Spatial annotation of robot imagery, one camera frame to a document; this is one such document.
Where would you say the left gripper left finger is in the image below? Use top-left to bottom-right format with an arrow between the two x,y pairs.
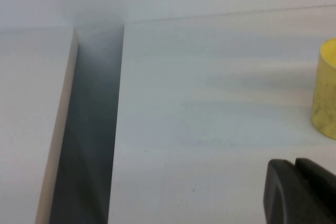
264,158 -> 336,224

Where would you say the yellow plastic cup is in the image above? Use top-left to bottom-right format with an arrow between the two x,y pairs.
311,37 -> 336,140

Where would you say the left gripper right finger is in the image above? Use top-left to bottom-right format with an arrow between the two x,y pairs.
296,157 -> 336,200

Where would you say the white side table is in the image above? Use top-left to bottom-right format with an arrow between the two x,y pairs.
0,26 -> 79,224

